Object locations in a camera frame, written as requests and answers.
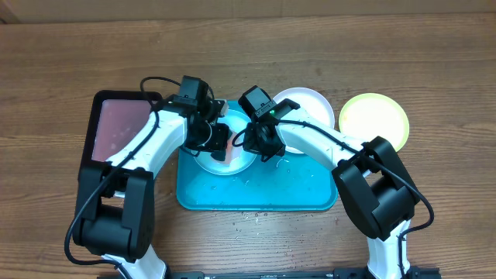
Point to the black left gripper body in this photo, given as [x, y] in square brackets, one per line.
[213, 139]

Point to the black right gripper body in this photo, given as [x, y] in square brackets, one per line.
[268, 149]

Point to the green and pink sponge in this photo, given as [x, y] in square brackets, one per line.
[231, 152]

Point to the light blue plate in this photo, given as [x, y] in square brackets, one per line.
[236, 121]

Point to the white plate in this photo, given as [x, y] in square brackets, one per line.
[312, 102]

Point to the yellow-green plate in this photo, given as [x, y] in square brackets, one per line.
[368, 115]

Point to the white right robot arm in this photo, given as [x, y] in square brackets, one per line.
[376, 190]

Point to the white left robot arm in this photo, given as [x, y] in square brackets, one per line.
[114, 213]

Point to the teal plastic tray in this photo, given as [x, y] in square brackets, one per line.
[294, 182]

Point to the black tray of soapy water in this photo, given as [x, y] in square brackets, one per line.
[116, 117]

